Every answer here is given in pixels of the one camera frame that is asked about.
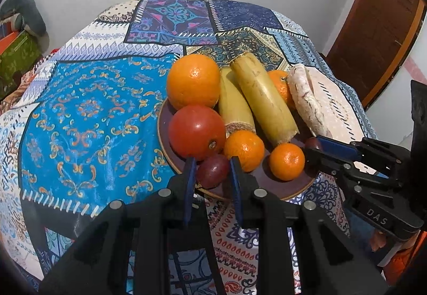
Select dark red grape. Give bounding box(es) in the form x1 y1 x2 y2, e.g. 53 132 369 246
196 154 230 189
305 137 323 150

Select small tangerine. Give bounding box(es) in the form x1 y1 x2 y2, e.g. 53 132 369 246
268 143 305 182
224 130 265 172

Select red tomato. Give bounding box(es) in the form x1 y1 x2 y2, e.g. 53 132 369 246
168 105 226 161

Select large orange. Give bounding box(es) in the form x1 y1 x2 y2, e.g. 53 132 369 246
268 70 295 110
167 53 220 110

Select dark purple plate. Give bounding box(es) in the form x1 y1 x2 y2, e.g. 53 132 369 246
157 99 317 200

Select patchwork patterned bedspread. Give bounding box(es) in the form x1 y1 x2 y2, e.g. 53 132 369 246
1 0 375 292

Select brown wooden door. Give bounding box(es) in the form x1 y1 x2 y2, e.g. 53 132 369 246
326 0 426 108

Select green patterned box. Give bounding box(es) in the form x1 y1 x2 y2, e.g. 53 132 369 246
1 31 41 100

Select dark green cushion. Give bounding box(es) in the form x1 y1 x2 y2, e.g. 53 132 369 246
1 0 46 37

